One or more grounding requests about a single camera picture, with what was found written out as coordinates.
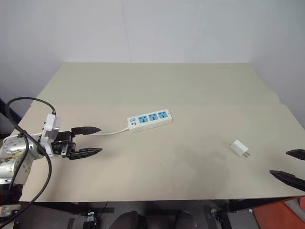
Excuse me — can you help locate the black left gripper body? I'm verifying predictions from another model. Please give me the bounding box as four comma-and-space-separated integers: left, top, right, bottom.
51, 130, 77, 159

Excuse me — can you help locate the white plug adapter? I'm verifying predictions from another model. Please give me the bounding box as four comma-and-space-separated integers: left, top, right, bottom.
229, 140, 252, 159

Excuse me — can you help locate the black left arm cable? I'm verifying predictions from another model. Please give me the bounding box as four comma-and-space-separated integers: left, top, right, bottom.
0, 97, 57, 226

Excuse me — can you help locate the white blue power strip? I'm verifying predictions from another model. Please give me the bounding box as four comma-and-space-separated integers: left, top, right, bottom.
125, 109, 173, 133

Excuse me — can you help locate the dark rounded shape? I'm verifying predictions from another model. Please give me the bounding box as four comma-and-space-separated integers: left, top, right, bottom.
111, 210, 146, 229
175, 210, 199, 229

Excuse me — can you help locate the table caster wheel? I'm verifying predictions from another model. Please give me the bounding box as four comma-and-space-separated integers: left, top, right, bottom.
209, 207, 222, 220

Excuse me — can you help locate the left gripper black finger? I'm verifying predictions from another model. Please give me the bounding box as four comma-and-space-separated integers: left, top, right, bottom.
70, 125, 102, 137
68, 147, 103, 161

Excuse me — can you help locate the white cable with black plug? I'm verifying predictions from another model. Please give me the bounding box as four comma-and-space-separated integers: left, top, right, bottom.
4, 126, 131, 139

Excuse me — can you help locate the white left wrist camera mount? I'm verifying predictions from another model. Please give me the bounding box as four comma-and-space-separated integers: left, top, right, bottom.
39, 114, 63, 159

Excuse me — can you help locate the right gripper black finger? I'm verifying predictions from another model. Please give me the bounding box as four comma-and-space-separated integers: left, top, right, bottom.
269, 170, 305, 192
285, 148, 305, 161

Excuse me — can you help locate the orange floor object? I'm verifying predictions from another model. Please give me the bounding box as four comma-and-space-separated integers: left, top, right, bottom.
252, 198, 305, 229

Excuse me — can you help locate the large beige table cover sheet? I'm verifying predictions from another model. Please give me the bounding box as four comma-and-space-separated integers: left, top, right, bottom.
20, 102, 305, 204

